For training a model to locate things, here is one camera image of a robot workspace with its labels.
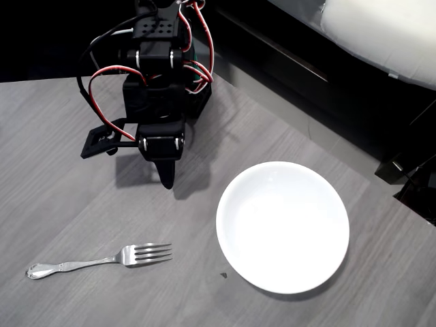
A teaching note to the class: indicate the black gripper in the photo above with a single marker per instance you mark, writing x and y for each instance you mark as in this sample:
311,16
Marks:
161,145

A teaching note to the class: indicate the metal fork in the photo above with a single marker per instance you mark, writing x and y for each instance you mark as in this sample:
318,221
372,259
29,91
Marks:
127,256

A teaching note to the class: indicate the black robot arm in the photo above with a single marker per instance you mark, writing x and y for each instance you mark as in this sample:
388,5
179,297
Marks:
153,98

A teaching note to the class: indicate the green circuit board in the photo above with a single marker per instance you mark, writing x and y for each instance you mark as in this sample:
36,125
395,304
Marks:
194,68

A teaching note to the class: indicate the white round plate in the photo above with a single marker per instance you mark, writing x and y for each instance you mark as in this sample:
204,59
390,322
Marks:
282,228

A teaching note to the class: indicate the small black box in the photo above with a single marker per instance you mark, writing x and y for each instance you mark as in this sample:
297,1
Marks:
391,170

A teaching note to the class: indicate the white mattress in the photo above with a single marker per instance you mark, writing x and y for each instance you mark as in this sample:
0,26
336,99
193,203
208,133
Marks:
381,30

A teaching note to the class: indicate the black gripper camera mount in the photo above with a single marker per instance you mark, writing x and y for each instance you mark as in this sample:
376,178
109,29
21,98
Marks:
93,144

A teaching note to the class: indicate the dark bed frame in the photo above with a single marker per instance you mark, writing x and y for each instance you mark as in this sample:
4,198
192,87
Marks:
340,112

